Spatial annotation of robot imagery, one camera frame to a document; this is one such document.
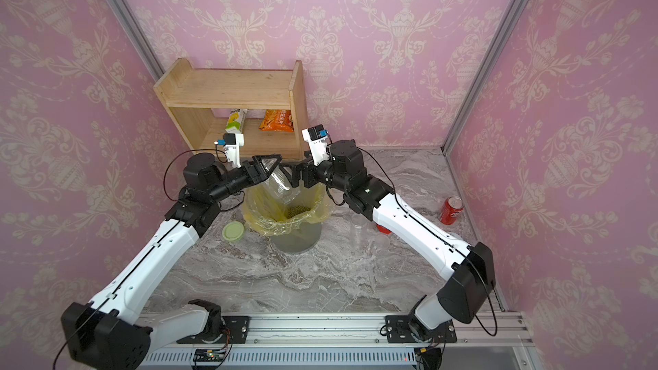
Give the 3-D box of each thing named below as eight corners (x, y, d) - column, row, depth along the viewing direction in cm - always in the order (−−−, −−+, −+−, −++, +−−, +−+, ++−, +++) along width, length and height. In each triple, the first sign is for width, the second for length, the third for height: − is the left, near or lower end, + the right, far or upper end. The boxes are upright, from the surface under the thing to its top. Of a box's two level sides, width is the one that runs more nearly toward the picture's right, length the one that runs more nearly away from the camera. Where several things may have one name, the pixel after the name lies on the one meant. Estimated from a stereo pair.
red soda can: (437, 226, 98) (448, 209, 89) (434, 212, 102) (443, 195, 92) (453, 226, 98) (465, 209, 89) (449, 212, 102) (460, 195, 92)
